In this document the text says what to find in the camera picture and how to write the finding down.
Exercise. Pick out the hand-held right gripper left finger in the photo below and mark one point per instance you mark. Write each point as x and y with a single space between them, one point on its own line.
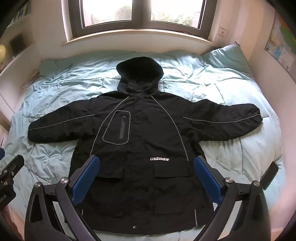
86 175

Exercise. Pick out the wall map poster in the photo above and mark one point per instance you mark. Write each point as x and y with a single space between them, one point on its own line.
283 46

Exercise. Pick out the black hooded jacket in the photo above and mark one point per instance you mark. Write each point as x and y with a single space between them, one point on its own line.
143 139

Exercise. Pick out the black rectangular object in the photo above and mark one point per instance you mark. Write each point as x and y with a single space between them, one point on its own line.
270 175

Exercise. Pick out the beige window sill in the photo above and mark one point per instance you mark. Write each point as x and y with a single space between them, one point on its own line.
138 34

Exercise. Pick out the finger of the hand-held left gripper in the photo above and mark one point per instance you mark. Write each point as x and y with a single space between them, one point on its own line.
13 165

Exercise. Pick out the yellow globe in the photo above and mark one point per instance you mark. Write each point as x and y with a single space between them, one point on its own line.
1 53

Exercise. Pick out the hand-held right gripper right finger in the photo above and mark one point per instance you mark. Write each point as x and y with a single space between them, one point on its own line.
207 178

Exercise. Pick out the white wall socket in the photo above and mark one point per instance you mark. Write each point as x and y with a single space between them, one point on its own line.
222 32

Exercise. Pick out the white wall shelf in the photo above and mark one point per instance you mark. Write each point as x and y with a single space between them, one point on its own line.
16 69

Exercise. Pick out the light blue pillow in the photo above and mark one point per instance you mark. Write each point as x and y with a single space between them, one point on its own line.
227 60

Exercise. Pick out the grey framed window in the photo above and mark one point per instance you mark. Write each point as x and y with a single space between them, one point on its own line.
141 14

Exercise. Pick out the light blue comforter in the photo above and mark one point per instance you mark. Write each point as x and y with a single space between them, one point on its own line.
203 76

